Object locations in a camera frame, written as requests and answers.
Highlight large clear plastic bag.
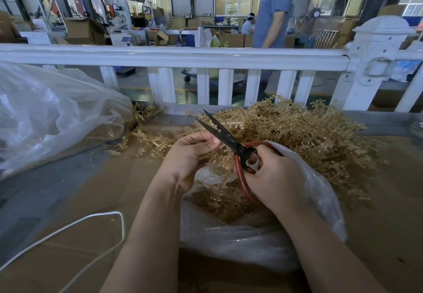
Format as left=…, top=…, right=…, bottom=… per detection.
left=0, top=61, right=136, bottom=179

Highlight person's left hand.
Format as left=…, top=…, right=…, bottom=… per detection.
left=158, top=131, right=221, bottom=194

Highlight person's left forearm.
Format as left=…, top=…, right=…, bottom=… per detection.
left=100, top=170, right=187, bottom=293

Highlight white fence railing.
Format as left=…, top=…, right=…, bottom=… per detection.
left=0, top=43, right=351, bottom=115

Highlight person's right hand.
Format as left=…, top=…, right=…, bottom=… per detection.
left=240, top=144, right=309, bottom=217

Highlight brown cardboard box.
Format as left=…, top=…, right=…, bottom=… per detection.
left=63, top=17, right=108, bottom=46

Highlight standing floor fan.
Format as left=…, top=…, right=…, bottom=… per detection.
left=290, top=0, right=347, bottom=86

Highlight white fence post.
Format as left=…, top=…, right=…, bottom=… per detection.
left=330, top=15, right=416, bottom=111

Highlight white cable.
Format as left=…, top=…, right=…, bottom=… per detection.
left=0, top=211, right=126, bottom=293

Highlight pile of golden plastic sprigs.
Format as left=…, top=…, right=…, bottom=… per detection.
left=106, top=95, right=388, bottom=204

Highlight person's right forearm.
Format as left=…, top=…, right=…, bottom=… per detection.
left=276, top=200, right=387, bottom=293

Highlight sheet of brown cardboard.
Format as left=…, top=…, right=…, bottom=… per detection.
left=0, top=122, right=423, bottom=293

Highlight red handled black scissors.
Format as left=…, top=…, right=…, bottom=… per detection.
left=196, top=109, right=284, bottom=204

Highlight golden plastic sprig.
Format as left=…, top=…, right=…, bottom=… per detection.
left=206, top=144, right=236, bottom=184

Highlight small clear plastic bag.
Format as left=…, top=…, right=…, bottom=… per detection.
left=179, top=141, right=347, bottom=273

